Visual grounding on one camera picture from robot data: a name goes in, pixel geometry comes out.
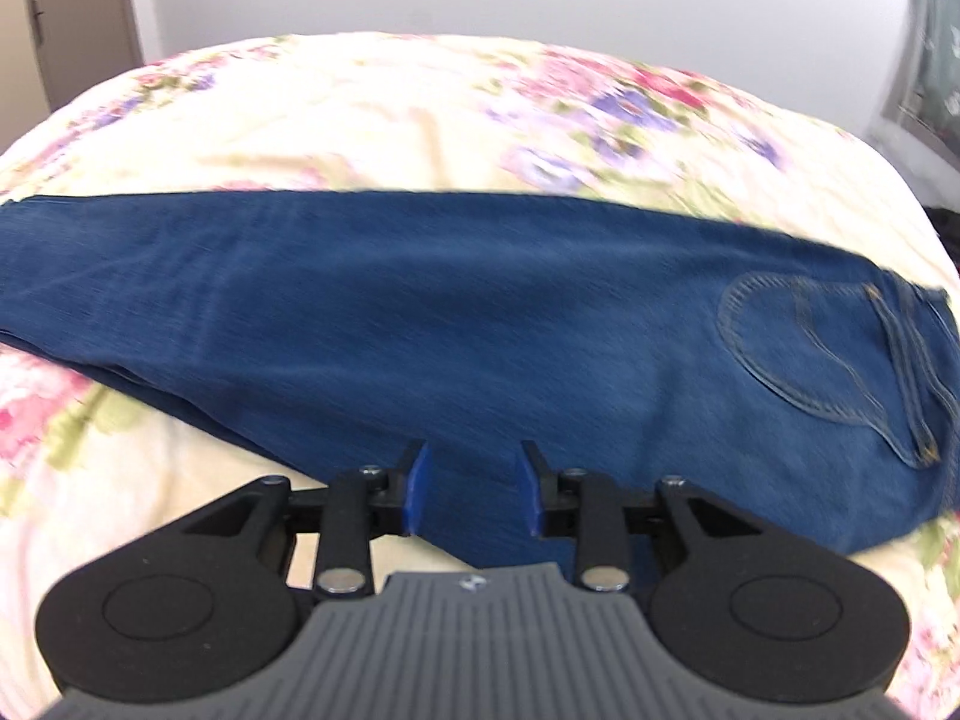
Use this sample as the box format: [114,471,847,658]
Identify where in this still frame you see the blue denim jeans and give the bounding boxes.
[2,192,958,566]

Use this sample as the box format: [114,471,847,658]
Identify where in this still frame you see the floral yellow bed quilt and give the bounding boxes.
[2,32,958,718]

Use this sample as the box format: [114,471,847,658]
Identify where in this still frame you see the green patterned window curtain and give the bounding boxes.
[882,0,958,169]

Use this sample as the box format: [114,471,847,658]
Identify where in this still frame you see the beige room door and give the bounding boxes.
[26,0,142,110]

